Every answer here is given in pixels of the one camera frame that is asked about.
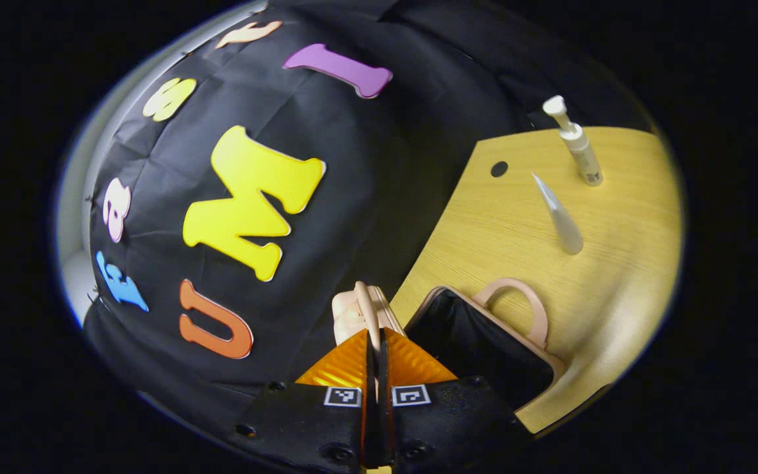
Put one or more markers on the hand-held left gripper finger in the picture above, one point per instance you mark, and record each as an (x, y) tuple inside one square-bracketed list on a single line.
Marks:
[(371, 395), (383, 395)]

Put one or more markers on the white skin care tube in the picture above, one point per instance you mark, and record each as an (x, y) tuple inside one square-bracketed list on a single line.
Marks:
[(562, 220)]

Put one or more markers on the white pump bottle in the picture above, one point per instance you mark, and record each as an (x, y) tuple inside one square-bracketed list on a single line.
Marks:
[(583, 155)]

